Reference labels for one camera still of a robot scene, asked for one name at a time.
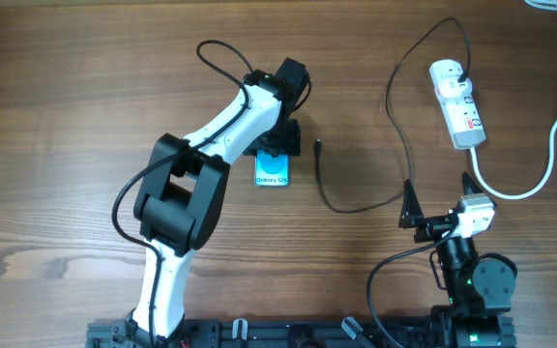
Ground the white power strip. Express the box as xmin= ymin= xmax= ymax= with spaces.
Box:
xmin=429 ymin=59 xmax=486 ymax=150

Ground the black USB charging cable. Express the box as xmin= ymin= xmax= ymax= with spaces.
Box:
xmin=313 ymin=17 xmax=472 ymax=215

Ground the blue screen Galaxy smartphone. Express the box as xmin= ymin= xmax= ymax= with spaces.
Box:
xmin=254 ymin=150 xmax=289 ymax=187

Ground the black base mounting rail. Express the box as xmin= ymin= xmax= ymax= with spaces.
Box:
xmin=86 ymin=316 xmax=516 ymax=348

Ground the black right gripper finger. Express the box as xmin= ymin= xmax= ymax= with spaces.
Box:
xmin=398 ymin=179 xmax=425 ymax=228
xmin=461 ymin=172 xmax=483 ymax=195

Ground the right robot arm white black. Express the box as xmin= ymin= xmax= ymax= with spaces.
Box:
xmin=398 ymin=173 xmax=518 ymax=348

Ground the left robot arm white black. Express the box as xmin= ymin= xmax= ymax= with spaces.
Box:
xmin=126 ymin=58 xmax=310 ymax=347

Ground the white USB charger plug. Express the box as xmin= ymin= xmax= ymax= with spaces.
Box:
xmin=434 ymin=77 xmax=472 ymax=104

